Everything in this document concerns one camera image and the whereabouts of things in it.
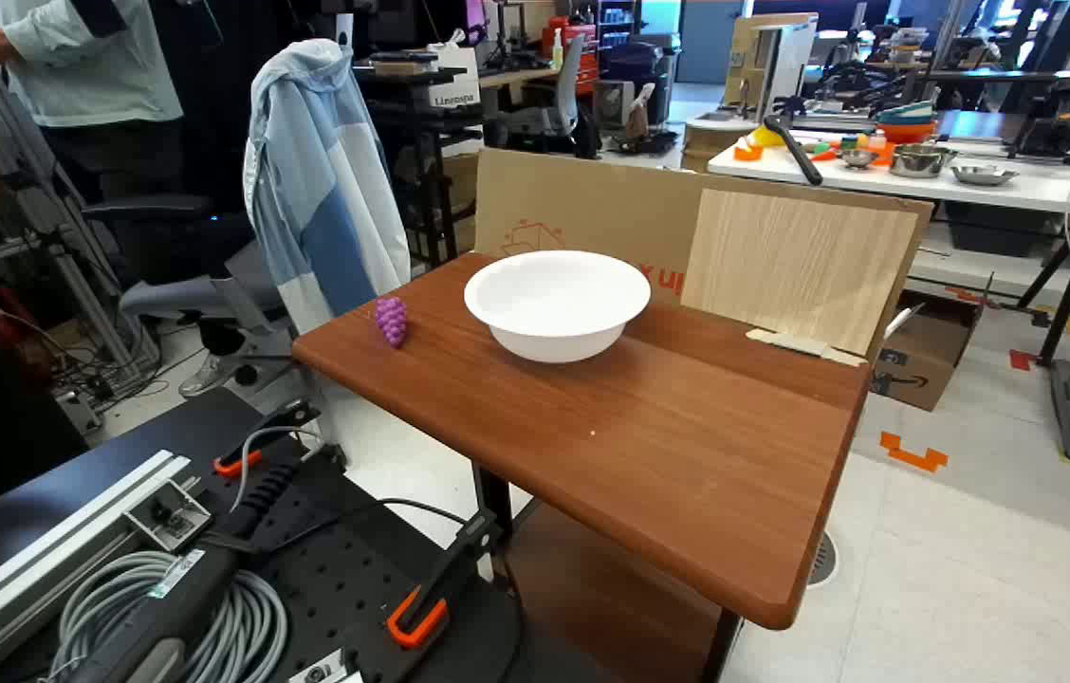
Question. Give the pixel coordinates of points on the small metal bowl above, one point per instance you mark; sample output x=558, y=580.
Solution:
x=981, y=174

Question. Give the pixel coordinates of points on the grey metal stand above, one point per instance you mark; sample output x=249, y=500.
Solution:
x=93, y=297

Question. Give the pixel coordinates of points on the person in light green shirt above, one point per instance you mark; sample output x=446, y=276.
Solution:
x=103, y=64

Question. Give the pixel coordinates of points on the dark metal bowl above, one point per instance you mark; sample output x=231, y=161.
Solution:
x=915, y=161

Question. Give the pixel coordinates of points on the white work table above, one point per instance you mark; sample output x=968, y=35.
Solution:
x=1016, y=192

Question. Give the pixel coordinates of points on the orange floor marker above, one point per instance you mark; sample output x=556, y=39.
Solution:
x=914, y=457
x=1024, y=362

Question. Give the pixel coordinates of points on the large brown cardboard box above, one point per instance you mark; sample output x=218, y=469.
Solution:
x=558, y=204

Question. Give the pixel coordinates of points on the blue white cloth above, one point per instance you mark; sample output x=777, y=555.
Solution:
x=319, y=192

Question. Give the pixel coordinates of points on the black office chair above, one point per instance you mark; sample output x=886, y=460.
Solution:
x=168, y=233

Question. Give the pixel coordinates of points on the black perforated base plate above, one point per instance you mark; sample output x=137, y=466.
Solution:
x=331, y=555

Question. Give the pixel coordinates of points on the small cardboard box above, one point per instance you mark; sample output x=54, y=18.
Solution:
x=929, y=347

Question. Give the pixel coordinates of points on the silver metal bracket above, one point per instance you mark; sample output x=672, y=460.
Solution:
x=173, y=517

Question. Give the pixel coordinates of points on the purple grape toy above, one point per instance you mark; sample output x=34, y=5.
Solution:
x=392, y=323

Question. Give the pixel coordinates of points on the aluminium rail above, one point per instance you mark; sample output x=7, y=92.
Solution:
x=68, y=524

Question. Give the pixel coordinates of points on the brown wooden table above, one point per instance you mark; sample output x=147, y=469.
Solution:
x=636, y=443

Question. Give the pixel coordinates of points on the upright cardboard box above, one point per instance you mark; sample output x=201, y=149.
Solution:
x=767, y=64

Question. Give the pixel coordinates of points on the yellow orange plastic part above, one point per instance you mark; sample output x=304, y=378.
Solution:
x=761, y=139

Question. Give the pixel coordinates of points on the light wood panel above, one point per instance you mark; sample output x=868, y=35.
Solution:
x=804, y=266

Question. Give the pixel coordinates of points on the white bowl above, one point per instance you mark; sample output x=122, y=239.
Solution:
x=556, y=304

